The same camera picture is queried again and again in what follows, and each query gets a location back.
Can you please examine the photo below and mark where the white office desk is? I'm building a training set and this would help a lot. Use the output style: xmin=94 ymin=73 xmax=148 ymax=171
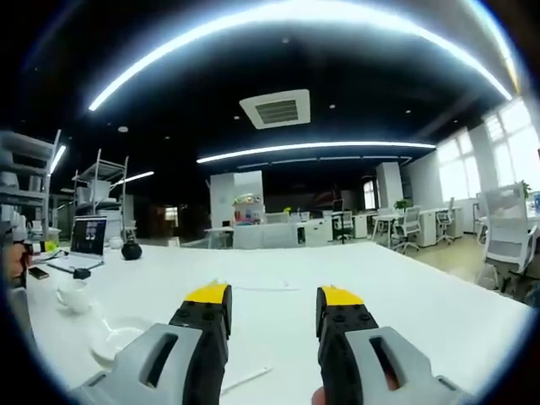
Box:
xmin=203 ymin=221 xmax=334 ymax=250

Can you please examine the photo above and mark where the open silver laptop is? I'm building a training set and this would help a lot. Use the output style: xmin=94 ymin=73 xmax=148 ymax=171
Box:
xmin=46 ymin=215 xmax=109 ymax=272

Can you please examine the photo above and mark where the white square pillar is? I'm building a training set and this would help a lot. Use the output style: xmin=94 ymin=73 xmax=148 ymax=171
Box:
xmin=209 ymin=170 xmax=266 ymax=229

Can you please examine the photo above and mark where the white spoon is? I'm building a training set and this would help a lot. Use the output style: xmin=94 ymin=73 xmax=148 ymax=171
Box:
xmin=100 ymin=316 xmax=123 ymax=345

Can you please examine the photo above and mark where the black round speaker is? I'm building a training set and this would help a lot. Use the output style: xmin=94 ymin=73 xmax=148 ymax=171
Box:
xmin=121 ymin=241 xmax=143 ymax=262

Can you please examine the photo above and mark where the white pen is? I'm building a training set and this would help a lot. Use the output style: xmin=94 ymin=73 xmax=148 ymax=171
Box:
xmin=219 ymin=365 xmax=273 ymax=396

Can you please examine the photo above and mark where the grey metal shelf rack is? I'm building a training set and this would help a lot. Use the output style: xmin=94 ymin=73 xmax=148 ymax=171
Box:
xmin=0 ymin=129 xmax=62 ymax=250
xmin=71 ymin=148 xmax=130 ymax=220

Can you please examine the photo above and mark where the short ceiling light strip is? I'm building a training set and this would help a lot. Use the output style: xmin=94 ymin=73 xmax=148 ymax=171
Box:
xmin=49 ymin=144 xmax=68 ymax=174
xmin=112 ymin=170 xmax=155 ymax=186

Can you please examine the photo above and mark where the thin white strip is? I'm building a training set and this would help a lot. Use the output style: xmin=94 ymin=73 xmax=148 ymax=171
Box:
xmin=232 ymin=284 xmax=301 ymax=293

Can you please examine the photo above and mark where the white ceiling air vent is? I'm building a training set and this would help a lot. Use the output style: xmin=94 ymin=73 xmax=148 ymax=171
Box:
xmin=238 ymin=89 xmax=311 ymax=131

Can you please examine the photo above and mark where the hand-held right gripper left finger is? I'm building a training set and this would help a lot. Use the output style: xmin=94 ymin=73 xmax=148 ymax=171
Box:
xmin=69 ymin=280 xmax=234 ymax=405

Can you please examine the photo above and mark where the white coffee cup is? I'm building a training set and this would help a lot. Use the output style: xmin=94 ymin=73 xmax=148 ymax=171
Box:
xmin=56 ymin=278 xmax=93 ymax=314

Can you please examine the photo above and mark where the white tabletop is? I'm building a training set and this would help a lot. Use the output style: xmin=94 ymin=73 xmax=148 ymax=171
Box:
xmin=8 ymin=240 xmax=535 ymax=405

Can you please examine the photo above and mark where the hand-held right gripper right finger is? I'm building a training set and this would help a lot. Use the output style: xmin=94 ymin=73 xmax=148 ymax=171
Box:
xmin=316 ymin=285 xmax=473 ymax=405

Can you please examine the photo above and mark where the long ceiling light strip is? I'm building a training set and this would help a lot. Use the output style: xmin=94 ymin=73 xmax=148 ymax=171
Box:
xmin=87 ymin=3 xmax=514 ymax=113
xmin=196 ymin=141 xmax=437 ymax=165

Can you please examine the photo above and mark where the white round coffee tray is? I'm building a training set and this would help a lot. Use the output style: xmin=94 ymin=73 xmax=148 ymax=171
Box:
xmin=89 ymin=322 xmax=147 ymax=365

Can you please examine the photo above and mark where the white mesh office chair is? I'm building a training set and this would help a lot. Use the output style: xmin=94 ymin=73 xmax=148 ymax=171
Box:
xmin=474 ymin=184 xmax=540 ymax=292

